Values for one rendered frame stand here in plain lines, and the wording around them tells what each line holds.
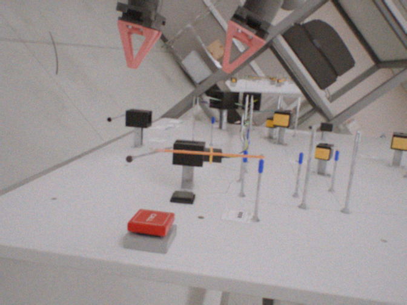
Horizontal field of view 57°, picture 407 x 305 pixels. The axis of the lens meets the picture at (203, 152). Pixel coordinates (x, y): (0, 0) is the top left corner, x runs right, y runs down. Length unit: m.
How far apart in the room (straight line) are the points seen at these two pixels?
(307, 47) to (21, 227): 1.38
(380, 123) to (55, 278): 8.11
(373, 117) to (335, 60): 6.84
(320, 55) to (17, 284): 1.40
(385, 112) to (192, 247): 8.16
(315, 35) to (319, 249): 1.26
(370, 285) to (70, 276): 0.55
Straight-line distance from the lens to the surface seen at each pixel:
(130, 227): 0.48
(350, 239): 0.59
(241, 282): 0.44
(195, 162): 0.68
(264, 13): 0.66
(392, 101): 8.58
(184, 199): 0.64
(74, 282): 0.81
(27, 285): 0.74
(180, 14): 8.28
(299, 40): 1.69
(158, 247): 0.48
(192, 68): 7.67
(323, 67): 1.70
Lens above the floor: 1.32
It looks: 15 degrees down
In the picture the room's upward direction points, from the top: 54 degrees clockwise
